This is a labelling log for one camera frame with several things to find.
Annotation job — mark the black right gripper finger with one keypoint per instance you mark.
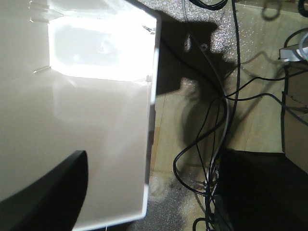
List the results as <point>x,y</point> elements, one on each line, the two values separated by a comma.
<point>53,202</point>

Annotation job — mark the white plastic trash bin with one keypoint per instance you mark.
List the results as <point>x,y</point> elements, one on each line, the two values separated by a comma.
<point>80,75</point>

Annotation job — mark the cardboard box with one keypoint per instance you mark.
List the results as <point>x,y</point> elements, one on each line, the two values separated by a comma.
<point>295,133</point>

